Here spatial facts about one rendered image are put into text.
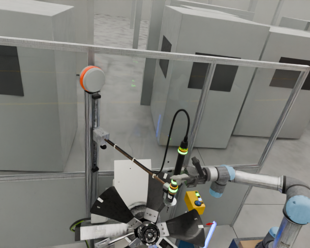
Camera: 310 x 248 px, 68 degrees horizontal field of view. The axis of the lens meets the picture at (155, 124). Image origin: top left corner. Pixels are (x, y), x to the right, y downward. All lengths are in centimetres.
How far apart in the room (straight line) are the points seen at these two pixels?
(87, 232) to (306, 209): 115
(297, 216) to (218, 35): 275
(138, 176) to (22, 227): 132
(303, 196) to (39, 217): 206
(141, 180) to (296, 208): 92
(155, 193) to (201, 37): 253
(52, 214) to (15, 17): 188
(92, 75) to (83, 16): 526
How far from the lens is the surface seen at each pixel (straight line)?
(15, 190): 223
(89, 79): 142
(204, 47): 354
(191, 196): 189
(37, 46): 158
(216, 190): 135
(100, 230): 155
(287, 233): 143
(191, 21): 342
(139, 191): 165
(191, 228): 155
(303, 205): 128
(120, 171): 162
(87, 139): 166
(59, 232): 264
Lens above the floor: 240
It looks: 30 degrees down
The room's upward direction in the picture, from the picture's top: 9 degrees clockwise
